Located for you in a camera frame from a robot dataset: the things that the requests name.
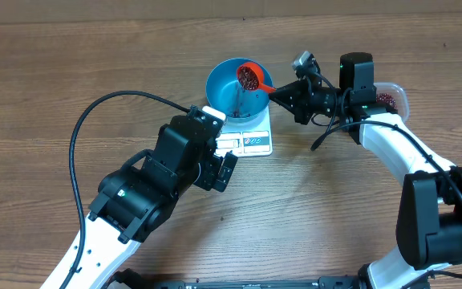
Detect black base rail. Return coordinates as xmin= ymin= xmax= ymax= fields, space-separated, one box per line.
xmin=106 ymin=268 xmax=364 ymax=289

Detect red beans in bowl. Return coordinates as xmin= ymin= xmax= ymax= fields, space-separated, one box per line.
xmin=226 ymin=86 xmax=252 ymax=119

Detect clear plastic food container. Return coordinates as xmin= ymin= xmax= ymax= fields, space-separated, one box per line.
xmin=374 ymin=82 xmax=410 ymax=123

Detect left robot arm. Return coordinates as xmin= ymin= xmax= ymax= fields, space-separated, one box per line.
xmin=43 ymin=113 xmax=237 ymax=288

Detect red scoop with blue handle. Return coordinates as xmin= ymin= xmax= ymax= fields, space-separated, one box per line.
xmin=237 ymin=62 xmax=276 ymax=93

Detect blue round bowl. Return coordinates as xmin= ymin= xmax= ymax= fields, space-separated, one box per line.
xmin=205 ymin=58 xmax=270 ymax=118

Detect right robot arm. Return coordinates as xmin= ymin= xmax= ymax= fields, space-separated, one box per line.
xmin=269 ymin=52 xmax=462 ymax=288

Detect white digital kitchen scale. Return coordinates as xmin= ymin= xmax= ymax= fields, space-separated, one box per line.
xmin=216 ymin=108 xmax=274 ymax=157

